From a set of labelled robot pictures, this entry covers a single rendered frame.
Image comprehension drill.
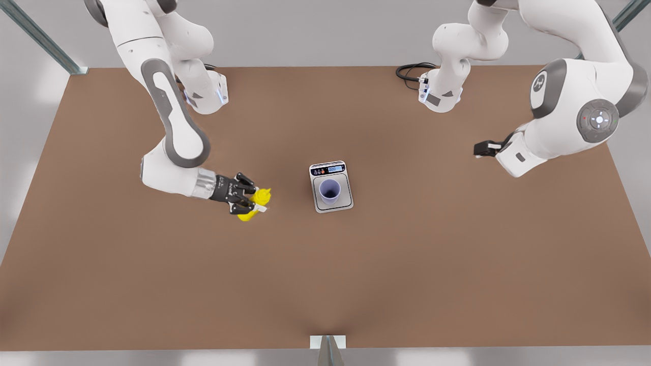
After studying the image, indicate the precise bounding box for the yellow sauce bottle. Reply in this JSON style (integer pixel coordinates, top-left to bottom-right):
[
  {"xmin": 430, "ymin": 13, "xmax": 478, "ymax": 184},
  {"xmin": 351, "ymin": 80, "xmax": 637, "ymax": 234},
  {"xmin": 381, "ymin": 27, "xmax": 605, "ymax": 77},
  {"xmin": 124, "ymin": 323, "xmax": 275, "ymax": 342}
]
[{"xmin": 238, "ymin": 188, "xmax": 272, "ymax": 223}]

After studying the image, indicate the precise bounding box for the lavender plastic cup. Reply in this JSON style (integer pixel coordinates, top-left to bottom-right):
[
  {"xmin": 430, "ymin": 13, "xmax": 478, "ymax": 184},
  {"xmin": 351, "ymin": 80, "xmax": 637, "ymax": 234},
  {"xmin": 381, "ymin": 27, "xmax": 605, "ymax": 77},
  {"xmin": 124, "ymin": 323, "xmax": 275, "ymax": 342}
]
[{"xmin": 319, "ymin": 179, "xmax": 341, "ymax": 205}]

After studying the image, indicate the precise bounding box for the grey digital kitchen scale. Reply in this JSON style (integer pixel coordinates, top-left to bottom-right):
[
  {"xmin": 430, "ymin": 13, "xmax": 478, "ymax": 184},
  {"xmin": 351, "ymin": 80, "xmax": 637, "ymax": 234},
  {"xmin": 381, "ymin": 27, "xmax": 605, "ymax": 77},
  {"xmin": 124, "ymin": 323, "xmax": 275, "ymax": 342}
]
[{"xmin": 309, "ymin": 161, "xmax": 354, "ymax": 214}]

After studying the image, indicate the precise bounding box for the black cable loop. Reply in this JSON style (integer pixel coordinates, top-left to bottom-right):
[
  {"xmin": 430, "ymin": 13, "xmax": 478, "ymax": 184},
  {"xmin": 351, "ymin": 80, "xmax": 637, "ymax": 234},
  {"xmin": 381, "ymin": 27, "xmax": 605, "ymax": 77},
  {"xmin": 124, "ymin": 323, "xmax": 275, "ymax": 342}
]
[{"xmin": 396, "ymin": 63, "xmax": 438, "ymax": 92}]

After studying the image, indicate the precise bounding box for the silver frame post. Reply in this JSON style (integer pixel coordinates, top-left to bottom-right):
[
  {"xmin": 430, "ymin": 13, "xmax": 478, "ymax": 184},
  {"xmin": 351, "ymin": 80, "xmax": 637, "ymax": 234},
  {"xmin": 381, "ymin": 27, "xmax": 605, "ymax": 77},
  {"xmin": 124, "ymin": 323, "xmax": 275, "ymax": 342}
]
[
  {"xmin": 0, "ymin": 0, "xmax": 88, "ymax": 76},
  {"xmin": 310, "ymin": 335, "xmax": 347, "ymax": 366},
  {"xmin": 575, "ymin": 0, "xmax": 651, "ymax": 60}
]

